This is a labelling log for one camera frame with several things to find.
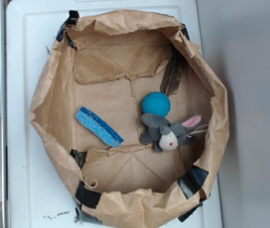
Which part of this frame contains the blue ball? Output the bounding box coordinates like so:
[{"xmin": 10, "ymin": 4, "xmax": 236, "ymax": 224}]
[{"xmin": 141, "ymin": 92, "xmax": 171, "ymax": 117}]

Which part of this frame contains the white plastic tray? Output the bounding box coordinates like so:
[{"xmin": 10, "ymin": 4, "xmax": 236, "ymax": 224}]
[{"xmin": 5, "ymin": 0, "xmax": 223, "ymax": 228}]

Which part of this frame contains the blue sponge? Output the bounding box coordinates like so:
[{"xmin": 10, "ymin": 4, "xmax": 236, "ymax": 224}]
[{"xmin": 75, "ymin": 107, "xmax": 124, "ymax": 147}]

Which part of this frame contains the brown paper bag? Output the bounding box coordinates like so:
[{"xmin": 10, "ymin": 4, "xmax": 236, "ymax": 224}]
[{"xmin": 29, "ymin": 10, "xmax": 229, "ymax": 228}]

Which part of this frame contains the grey plush bunny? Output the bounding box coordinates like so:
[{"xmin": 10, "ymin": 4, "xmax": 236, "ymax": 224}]
[{"xmin": 140, "ymin": 113, "xmax": 202, "ymax": 152}]

